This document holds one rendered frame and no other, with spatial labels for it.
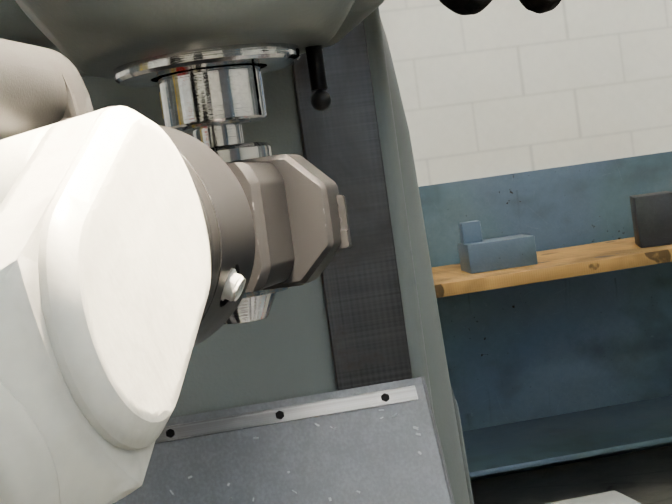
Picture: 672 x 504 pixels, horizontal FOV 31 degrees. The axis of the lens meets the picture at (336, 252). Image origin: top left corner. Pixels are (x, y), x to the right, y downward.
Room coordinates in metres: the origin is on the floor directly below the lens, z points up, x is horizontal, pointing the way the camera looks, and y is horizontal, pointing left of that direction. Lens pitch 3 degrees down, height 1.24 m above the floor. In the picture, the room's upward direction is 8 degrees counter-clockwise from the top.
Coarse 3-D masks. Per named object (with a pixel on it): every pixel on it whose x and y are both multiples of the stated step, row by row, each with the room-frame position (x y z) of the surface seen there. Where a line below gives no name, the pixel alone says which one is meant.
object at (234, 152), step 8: (232, 144) 0.55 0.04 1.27; (240, 144) 0.55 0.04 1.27; (248, 144) 0.55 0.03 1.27; (256, 144) 0.56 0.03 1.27; (264, 144) 0.56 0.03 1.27; (216, 152) 0.55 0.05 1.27; (224, 152) 0.55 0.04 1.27; (232, 152) 0.55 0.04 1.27; (240, 152) 0.55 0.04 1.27; (248, 152) 0.55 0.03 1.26; (256, 152) 0.55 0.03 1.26; (264, 152) 0.56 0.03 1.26; (224, 160) 0.55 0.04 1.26; (232, 160) 0.55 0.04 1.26
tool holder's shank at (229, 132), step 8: (240, 120) 0.56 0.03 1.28; (248, 120) 0.57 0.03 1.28; (184, 128) 0.56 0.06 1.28; (192, 128) 0.56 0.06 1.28; (200, 128) 0.56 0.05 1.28; (208, 128) 0.56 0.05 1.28; (216, 128) 0.56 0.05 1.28; (224, 128) 0.56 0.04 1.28; (232, 128) 0.56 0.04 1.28; (240, 128) 0.57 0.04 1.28; (200, 136) 0.56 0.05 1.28; (208, 136) 0.56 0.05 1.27; (216, 136) 0.56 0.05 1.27; (224, 136) 0.56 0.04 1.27; (232, 136) 0.56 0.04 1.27; (240, 136) 0.57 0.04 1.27; (208, 144) 0.56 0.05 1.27; (216, 144) 0.56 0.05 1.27; (224, 144) 0.56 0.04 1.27
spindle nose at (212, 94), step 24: (192, 72) 0.55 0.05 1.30; (216, 72) 0.55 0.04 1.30; (240, 72) 0.55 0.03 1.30; (168, 96) 0.56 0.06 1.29; (192, 96) 0.55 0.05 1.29; (216, 96) 0.55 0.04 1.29; (240, 96) 0.55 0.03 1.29; (264, 96) 0.57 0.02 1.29; (168, 120) 0.56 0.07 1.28; (192, 120) 0.55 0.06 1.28; (216, 120) 0.55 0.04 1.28
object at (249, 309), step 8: (256, 296) 0.56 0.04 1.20; (264, 296) 0.56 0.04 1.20; (272, 296) 0.57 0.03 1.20; (240, 304) 0.56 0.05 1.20; (248, 304) 0.56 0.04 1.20; (256, 304) 0.56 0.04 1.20; (264, 304) 0.56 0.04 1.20; (240, 312) 0.56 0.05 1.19; (248, 312) 0.56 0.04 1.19; (256, 312) 0.56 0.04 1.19; (264, 312) 0.56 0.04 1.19; (232, 320) 0.56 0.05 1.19; (240, 320) 0.56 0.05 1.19; (248, 320) 0.56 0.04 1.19
